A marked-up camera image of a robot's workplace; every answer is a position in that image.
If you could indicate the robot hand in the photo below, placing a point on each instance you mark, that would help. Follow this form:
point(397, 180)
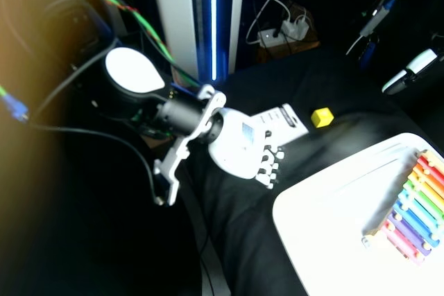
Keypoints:
point(236, 143)
point(416, 65)

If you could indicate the black table cloth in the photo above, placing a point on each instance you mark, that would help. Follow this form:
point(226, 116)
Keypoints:
point(243, 240)

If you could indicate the white power strip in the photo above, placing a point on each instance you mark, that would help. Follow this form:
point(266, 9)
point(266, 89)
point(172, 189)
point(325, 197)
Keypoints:
point(270, 36)

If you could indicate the brown wooden stand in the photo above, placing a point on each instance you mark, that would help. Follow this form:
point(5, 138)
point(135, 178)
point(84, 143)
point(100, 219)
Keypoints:
point(305, 48)

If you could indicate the yellow wooden cube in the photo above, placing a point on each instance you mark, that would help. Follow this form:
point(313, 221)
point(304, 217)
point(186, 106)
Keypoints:
point(322, 117)

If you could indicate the white column blue light strip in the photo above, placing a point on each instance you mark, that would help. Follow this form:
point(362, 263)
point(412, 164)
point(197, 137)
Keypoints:
point(173, 15)

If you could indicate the rainbow wooden xylophone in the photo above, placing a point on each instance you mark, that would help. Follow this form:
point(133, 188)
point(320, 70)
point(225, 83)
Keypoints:
point(416, 206)

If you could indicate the blue plug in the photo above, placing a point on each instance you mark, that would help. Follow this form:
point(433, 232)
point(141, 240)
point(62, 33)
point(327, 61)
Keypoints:
point(368, 53)

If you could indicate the white plastic box lid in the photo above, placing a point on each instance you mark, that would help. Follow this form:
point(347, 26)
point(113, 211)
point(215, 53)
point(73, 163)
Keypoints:
point(329, 223)

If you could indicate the white and blue connector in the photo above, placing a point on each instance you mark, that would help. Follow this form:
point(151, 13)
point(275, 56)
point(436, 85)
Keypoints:
point(373, 22)

